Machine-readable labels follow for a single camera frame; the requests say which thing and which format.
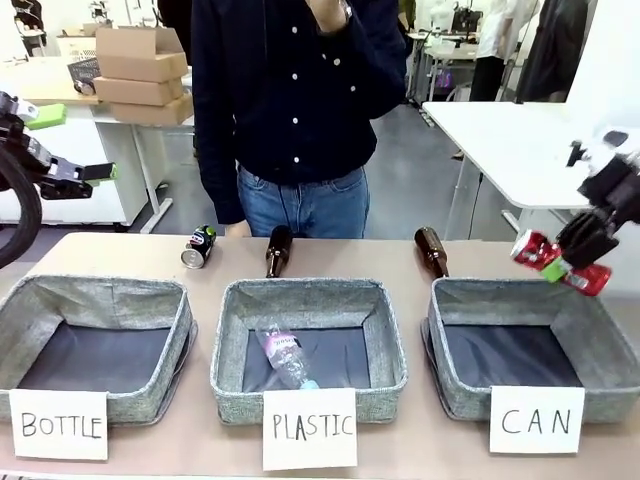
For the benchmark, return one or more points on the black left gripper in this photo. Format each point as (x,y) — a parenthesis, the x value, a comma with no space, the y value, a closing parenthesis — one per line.
(22,145)

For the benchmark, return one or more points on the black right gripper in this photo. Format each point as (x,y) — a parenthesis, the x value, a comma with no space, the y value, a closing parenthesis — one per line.
(617,187)

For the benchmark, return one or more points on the crushed red soda can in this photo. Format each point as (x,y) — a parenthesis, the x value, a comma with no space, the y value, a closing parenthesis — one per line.
(532,250)

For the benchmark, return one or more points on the person's right forearm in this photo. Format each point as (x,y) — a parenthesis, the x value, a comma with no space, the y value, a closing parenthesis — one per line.
(217,170)

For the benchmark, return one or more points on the person's left forearm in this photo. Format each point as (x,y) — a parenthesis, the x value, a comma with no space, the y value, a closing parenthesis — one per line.
(365,65)

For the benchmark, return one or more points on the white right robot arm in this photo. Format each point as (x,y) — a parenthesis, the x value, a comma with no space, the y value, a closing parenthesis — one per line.
(602,152)

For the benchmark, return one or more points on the black plastic mesh basket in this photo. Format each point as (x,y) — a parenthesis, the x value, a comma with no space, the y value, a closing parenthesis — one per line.
(82,72)

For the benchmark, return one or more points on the grey fabric basket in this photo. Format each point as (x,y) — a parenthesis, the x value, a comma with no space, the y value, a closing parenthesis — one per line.
(500,305)
(125,310)
(310,305)

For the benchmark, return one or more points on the black soda can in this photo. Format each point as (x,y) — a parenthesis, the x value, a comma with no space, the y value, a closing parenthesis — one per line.
(200,246)

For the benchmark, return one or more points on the paper sign reading can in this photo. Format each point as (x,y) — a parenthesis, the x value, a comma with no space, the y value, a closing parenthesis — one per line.
(536,421)

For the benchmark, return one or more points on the person's right hand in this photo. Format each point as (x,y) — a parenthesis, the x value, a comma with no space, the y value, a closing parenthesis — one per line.
(236,229)

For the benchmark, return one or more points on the person's left hand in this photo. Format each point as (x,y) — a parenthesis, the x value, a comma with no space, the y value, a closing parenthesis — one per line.
(327,14)

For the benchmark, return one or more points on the white desk with drawers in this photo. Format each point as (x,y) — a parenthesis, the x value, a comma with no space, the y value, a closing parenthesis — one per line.
(115,165)

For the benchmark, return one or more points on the flat cardboard box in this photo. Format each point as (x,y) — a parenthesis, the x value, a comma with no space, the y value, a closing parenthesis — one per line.
(135,91)
(155,111)

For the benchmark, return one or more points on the white storage box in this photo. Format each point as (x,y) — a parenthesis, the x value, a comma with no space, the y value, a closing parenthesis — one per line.
(75,46)

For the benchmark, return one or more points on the open cardboard box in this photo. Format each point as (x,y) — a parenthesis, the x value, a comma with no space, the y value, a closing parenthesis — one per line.
(142,55)

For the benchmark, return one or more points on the white table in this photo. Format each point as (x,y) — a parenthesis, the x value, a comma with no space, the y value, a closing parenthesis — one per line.
(505,145)

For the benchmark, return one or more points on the brown glass bottle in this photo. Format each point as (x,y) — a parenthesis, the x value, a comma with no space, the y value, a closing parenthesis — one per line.
(432,250)
(278,250)

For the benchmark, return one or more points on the dark hanging coat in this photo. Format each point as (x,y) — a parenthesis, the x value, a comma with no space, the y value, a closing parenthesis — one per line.
(555,50)

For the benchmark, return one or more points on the white power strip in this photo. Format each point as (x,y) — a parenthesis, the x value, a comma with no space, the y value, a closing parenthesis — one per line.
(427,117)

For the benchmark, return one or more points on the person in white shirt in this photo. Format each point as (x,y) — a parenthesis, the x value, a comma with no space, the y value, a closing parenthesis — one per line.
(492,45)

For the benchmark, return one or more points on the person in dark blue shirt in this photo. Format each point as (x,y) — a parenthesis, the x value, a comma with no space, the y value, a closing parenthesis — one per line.
(280,100)

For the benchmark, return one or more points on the white background desk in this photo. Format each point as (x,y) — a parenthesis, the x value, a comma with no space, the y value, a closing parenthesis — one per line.
(450,55)

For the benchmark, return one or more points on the paper sign reading bottle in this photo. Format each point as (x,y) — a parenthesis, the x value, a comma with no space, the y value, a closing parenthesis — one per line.
(59,425)

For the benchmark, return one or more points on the clear plastic bottle pink label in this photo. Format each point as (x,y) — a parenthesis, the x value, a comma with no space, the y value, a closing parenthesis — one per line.
(285,352)

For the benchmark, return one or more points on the silver wristwatch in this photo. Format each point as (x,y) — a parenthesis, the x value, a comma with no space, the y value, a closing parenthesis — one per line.
(346,11)

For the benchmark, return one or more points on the paper sign reading plastic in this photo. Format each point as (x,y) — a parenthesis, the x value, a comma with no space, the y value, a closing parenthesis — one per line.
(310,429)

